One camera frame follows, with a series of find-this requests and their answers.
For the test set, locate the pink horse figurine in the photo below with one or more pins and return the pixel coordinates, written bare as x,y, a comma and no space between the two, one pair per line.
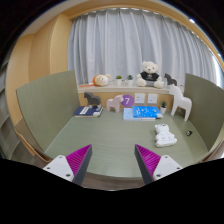
115,103

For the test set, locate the large white horse figurine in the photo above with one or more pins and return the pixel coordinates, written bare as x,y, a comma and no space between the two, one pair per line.
180,100

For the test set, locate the small potted plant white pot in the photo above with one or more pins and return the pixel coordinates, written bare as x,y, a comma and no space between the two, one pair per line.
163,110
130,82
118,82

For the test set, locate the white wall socket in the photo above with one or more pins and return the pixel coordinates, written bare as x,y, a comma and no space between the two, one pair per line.
139,98
152,98

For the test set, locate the wooden window ledge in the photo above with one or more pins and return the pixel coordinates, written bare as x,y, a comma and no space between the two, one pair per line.
126,88

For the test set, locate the small cream and orange plush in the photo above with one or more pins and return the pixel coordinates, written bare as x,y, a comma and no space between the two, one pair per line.
101,80

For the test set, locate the green partition panel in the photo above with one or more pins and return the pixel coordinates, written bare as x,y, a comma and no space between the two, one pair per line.
46,106
206,106

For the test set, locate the small black charger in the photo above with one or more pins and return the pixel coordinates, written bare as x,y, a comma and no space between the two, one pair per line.
189,132

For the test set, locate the cream teddy bear black shirt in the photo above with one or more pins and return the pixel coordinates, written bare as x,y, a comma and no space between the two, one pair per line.
149,68

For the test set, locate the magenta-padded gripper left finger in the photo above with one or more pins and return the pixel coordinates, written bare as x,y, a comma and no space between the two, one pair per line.
56,166

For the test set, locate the ceiling lights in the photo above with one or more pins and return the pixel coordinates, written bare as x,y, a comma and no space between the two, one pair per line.
192,21

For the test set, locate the dark navy book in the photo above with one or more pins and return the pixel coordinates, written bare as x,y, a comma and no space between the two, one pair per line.
87,112

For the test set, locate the grey curtain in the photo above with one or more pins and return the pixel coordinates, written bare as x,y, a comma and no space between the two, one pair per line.
116,40

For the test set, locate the light blue book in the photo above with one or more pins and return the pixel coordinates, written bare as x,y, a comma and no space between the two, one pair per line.
127,115

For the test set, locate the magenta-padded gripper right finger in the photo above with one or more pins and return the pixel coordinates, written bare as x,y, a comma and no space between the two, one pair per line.
168,166

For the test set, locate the white bear-shaped power strip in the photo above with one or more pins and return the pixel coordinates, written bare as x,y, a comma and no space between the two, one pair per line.
165,137

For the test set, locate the dark grey horse figurine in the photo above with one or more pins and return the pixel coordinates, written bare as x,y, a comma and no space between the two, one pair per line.
92,99

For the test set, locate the purple round number disc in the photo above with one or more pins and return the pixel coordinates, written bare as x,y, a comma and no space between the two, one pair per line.
127,100

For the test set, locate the black horse figurine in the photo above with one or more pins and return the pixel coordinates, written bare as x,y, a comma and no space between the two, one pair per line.
170,80

